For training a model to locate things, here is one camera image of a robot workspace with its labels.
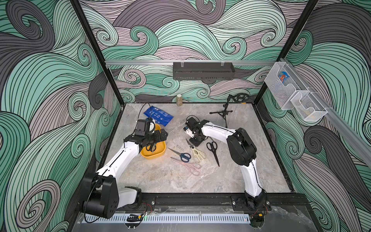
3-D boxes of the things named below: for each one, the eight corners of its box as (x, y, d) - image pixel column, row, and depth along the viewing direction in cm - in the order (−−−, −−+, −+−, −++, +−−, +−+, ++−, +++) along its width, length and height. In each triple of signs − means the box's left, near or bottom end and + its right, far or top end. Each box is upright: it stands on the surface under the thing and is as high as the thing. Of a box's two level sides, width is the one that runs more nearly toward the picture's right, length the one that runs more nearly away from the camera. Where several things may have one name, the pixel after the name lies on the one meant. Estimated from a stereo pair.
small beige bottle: (176, 106, 121) (176, 98, 114) (177, 102, 125) (177, 93, 117) (181, 107, 121) (181, 98, 113) (182, 102, 125) (182, 94, 117)
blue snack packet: (144, 116, 114) (143, 113, 111) (152, 108, 120) (152, 105, 117) (165, 127, 107) (165, 124, 104) (173, 118, 113) (173, 115, 110)
